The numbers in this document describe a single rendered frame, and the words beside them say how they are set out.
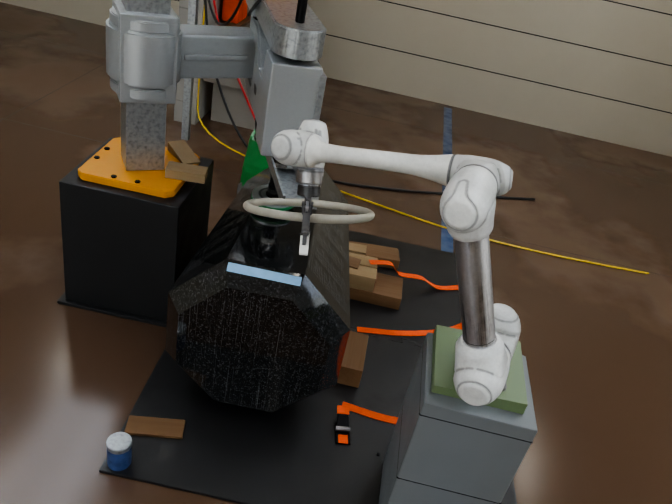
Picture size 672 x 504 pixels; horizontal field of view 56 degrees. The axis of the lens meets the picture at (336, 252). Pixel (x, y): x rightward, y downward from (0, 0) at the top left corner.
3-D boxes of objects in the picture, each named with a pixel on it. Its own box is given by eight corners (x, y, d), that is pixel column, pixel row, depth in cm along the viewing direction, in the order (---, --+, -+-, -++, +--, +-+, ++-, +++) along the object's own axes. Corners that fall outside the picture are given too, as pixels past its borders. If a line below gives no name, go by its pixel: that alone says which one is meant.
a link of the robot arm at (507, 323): (513, 350, 230) (531, 304, 218) (503, 382, 216) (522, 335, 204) (470, 334, 235) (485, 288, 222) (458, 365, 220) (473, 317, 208)
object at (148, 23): (93, 97, 295) (91, 6, 273) (123, 76, 324) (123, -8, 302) (165, 113, 294) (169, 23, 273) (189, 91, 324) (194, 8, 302)
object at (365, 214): (235, 202, 252) (235, 194, 251) (352, 208, 266) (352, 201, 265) (253, 220, 206) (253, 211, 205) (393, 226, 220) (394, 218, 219)
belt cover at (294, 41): (244, 8, 333) (248, -26, 324) (291, 14, 340) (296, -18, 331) (269, 67, 256) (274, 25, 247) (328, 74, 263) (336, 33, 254)
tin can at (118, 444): (130, 450, 271) (130, 429, 264) (133, 468, 264) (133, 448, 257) (105, 454, 267) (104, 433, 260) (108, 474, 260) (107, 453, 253)
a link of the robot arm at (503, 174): (459, 144, 193) (448, 160, 183) (519, 152, 187) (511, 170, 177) (455, 183, 200) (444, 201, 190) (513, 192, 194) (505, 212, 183)
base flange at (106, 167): (74, 178, 310) (74, 169, 308) (115, 142, 352) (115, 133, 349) (171, 200, 310) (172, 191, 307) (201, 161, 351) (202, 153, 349)
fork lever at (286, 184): (252, 139, 311) (254, 129, 308) (291, 142, 316) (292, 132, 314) (272, 205, 255) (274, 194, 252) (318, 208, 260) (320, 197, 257)
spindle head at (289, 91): (250, 129, 310) (261, 37, 287) (294, 133, 317) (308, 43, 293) (259, 161, 282) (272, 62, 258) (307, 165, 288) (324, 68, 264)
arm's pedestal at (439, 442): (477, 478, 295) (537, 349, 252) (482, 579, 252) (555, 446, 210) (373, 451, 296) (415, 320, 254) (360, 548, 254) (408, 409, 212)
